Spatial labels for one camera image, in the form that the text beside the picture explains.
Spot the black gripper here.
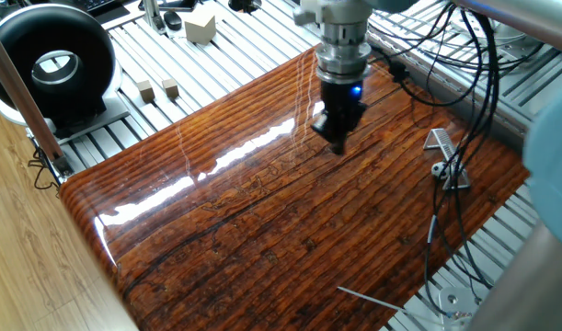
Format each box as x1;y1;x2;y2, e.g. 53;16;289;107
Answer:
309;77;369;156

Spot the wood grain print mat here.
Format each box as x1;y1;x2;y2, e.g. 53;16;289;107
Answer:
58;48;531;331

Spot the large wooden cube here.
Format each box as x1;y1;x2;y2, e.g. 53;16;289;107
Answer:
183;12;217;46

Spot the small wooden cube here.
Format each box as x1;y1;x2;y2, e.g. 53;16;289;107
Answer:
161;77;180;99
136;79;156;104

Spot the black computer mouse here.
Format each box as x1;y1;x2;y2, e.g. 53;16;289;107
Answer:
163;9;183;32

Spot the silver perforated mounting plate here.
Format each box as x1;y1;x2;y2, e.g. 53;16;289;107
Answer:
464;13;546;51

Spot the silver metal stand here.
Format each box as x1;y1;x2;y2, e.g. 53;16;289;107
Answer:
142;0;167;36

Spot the black keyboard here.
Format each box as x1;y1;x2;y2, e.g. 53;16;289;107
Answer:
71;0;119;13

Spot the black camera cable with plug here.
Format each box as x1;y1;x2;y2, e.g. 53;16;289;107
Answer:
370;45;484;109

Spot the white plastic wrist mount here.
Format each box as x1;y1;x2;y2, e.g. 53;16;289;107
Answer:
292;0;373;45

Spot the grey aluminium side rail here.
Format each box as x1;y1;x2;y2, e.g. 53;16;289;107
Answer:
370;40;534;148

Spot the black cable with white label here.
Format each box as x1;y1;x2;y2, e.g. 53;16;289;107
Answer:
422;174;493;318

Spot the thick black cable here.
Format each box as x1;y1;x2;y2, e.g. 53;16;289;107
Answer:
439;8;500;194

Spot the aluminium frame post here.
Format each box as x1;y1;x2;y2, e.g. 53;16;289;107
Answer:
0;17;75;178

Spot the black ring device white base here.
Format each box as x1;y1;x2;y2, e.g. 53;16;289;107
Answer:
0;3;132;139

